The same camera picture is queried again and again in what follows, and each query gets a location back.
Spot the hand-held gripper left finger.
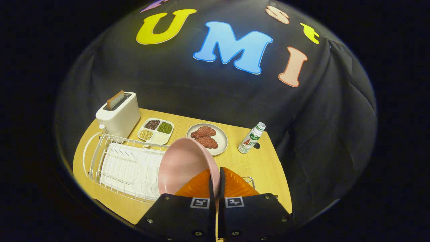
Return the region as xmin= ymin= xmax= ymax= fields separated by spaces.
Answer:
xmin=134 ymin=168 xmax=216 ymax=242

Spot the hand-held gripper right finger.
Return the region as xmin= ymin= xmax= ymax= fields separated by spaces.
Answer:
xmin=218 ymin=167 xmax=293 ymax=242

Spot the pink plate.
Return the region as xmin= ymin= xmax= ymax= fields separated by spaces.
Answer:
xmin=158 ymin=137 xmax=221 ymax=195

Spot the white wire dish rack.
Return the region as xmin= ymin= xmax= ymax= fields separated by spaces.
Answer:
xmin=82 ymin=132 xmax=175 ymax=204

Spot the beige round plate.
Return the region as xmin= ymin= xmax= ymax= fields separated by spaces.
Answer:
xmin=186 ymin=123 xmax=229 ymax=156

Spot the red meat piece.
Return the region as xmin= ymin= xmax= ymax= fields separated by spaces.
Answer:
xmin=191 ymin=126 xmax=216 ymax=139
xmin=195 ymin=136 xmax=218 ymax=149

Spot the white drink bottle green label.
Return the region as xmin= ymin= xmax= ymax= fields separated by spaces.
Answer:
xmin=238 ymin=122 xmax=266 ymax=154

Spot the white divided bean tray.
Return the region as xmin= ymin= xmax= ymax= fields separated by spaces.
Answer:
xmin=137 ymin=118 xmax=174 ymax=146

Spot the white drip tray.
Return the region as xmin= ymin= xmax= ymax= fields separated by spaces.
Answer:
xmin=100 ymin=142 xmax=167 ymax=201

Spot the black backdrop cloth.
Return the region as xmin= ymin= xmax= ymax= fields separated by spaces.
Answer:
xmin=55 ymin=0 xmax=377 ymax=222

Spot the white toaster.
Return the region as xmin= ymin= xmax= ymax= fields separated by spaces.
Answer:
xmin=95 ymin=91 xmax=141 ymax=139

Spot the brown toast slice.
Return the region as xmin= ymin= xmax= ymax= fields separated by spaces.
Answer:
xmin=107 ymin=90 xmax=125 ymax=110

